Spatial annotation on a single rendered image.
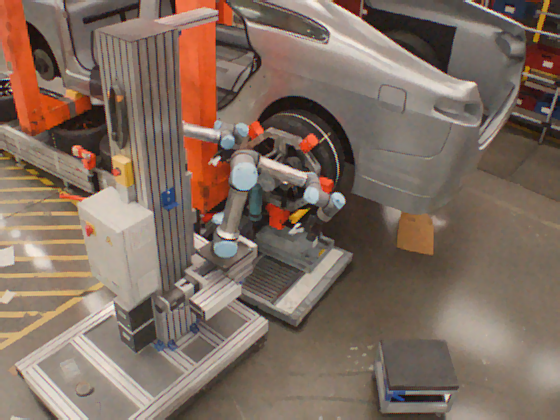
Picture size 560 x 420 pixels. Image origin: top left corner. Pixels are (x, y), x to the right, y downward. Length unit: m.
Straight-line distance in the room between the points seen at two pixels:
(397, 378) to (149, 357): 1.41
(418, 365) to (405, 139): 1.30
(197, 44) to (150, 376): 1.89
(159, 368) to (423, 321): 1.81
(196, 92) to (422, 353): 2.01
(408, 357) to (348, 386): 0.45
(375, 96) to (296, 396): 1.83
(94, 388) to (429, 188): 2.27
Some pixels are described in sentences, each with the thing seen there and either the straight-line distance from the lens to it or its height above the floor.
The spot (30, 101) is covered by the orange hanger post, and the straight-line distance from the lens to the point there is 4.89.
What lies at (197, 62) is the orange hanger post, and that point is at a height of 1.60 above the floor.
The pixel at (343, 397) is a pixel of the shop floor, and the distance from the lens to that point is 3.34.
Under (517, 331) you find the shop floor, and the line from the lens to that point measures 4.05.
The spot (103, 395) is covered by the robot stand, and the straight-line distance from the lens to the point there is 3.13.
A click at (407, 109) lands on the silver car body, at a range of 3.19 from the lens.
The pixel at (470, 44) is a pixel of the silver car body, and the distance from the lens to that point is 4.82.
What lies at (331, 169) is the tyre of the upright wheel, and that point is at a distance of 3.46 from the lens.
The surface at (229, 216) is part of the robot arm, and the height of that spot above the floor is 1.17.
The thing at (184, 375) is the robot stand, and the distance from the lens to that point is 3.12.
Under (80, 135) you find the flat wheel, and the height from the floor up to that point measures 0.49.
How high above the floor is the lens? 2.71
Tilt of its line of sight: 36 degrees down
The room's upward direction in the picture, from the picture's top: 3 degrees clockwise
